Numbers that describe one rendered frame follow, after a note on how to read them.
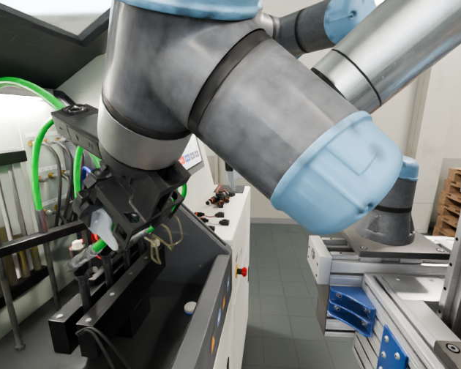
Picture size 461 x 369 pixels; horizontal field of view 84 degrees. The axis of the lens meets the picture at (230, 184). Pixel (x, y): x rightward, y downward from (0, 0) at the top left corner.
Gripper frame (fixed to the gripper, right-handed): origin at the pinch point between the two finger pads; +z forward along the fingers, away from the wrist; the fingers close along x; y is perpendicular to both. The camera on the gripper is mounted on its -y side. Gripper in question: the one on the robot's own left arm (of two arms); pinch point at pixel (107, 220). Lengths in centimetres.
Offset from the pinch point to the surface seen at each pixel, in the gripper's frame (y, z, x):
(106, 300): 6.1, 28.0, -1.1
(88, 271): 0.0, 21.3, -1.9
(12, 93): -47, 18, 7
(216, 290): 21.5, 23.7, 18.3
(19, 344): -1, 48, -17
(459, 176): 131, 47, 331
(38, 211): -20.1, 27.9, -1.5
